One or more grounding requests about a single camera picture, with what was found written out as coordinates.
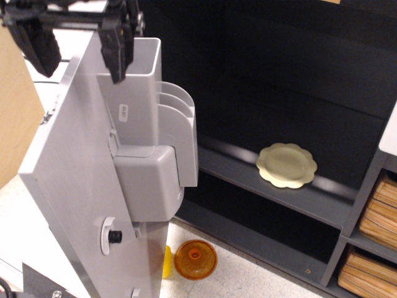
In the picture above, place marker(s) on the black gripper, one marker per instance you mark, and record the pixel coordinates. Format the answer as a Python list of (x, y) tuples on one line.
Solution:
[(116, 23)]

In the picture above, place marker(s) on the grey toy fridge door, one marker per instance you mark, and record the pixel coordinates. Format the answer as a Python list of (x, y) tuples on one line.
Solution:
[(108, 169)]

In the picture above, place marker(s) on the dark grey fridge cabinet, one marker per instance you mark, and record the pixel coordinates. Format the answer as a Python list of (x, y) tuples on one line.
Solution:
[(313, 73)]

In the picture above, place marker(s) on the tan wooden board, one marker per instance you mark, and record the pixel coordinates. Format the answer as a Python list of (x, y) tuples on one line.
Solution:
[(21, 108)]

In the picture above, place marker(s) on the yellow toy bell pepper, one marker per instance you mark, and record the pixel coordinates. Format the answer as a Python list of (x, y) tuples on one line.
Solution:
[(167, 265)]

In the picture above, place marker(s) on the pale yellow scalloped plate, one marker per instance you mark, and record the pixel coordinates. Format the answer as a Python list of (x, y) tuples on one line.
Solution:
[(286, 165)]

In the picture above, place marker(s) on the orange translucent lid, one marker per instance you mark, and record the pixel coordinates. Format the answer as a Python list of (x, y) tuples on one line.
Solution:
[(195, 259)]

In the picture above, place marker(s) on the upper woven basket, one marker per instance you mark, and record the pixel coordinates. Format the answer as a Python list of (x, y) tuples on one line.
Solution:
[(378, 221)]

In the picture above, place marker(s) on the woven basket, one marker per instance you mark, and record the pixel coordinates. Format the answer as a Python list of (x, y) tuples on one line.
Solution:
[(365, 276), (378, 221)]

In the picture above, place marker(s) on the lower woven basket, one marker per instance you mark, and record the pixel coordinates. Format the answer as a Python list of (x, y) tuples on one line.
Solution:
[(365, 276)]

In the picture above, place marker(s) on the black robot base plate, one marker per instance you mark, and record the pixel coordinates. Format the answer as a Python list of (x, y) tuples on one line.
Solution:
[(37, 285)]

